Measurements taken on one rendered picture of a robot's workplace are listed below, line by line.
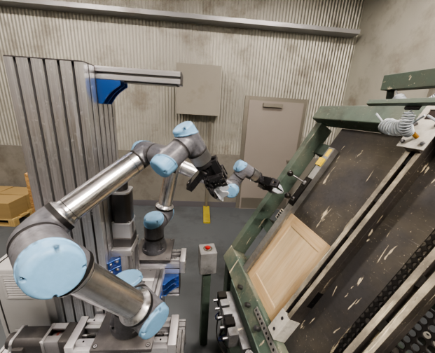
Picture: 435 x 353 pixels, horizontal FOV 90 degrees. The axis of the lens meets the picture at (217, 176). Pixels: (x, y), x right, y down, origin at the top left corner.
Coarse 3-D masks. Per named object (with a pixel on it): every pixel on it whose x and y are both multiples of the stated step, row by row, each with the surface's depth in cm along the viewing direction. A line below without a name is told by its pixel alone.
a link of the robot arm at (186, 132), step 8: (176, 128) 70; (184, 128) 68; (192, 128) 69; (176, 136) 69; (184, 136) 68; (192, 136) 69; (192, 144) 70; (200, 144) 72; (192, 152) 71; (200, 152) 73
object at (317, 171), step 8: (336, 152) 128; (328, 160) 129; (320, 168) 129; (312, 176) 131; (320, 176) 131; (312, 184) 131; (304, 192) 132; (288, 208) 136; (296, 208) 134; (280, 216) 138; (288, 216) 135; (280, 224) 135; (272, 232) 137; (264, 240) 140; (256, 248) 142; (264, 248) 138; (256, 256) 139; (248, 264) 142
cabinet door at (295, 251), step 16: (288, 224) 132; (304, 224) 122; (272, 240) 136; (288, 240) 126; (304, 240) 117; (320, 240) 108; (272, 256) 130; (288, 256) 120; (304, 256) 112; (320, 256) 104; (256, 272) 135; (272, 272) 124; (288, 272) 115; (304, 272) 107; (256, 288) 128; (272, 288) 119; (288, 288) 111; (272, 304) 113; (272, 320) 109
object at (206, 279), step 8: (208, 280) 163; (208, 288) 165; (208, 296) 167; (200, 304) 175; (208, 304) 170; (200, 312) 175; (208, 312) 172; (200, 320) 176; (200, 328) 176; (200, 336) 178; (200, 344) 181
